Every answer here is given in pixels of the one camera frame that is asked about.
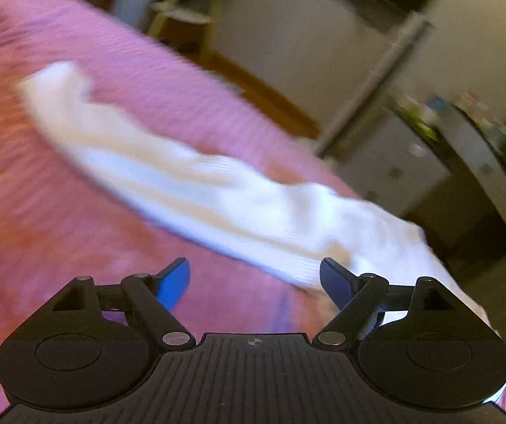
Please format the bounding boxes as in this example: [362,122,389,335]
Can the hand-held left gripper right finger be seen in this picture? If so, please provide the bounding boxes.
[315,258,457,349]

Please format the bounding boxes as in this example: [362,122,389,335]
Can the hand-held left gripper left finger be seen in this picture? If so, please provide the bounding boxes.
[52,257,197,349]

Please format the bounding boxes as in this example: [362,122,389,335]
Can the white ribbed small garment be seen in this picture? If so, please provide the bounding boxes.
[17,61,506,407]

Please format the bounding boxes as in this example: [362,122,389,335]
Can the white drawer cabinet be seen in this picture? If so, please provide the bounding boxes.
[336,110,453,219]

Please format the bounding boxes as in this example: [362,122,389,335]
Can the pink ribbed blanket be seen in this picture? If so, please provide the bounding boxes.
[0,0,506,424]

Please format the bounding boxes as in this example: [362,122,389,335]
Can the green items on cabinet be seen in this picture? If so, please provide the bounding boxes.
[392,95,441,142]

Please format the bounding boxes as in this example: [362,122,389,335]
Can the white cabinet with clutter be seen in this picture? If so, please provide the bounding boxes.
[436,104,506,254]

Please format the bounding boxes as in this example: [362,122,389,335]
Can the white table with wooden legs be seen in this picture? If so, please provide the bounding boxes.
[147,0,220,63]

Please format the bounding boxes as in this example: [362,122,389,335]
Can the pale grey bin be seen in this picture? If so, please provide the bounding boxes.
[111,0,157,33]

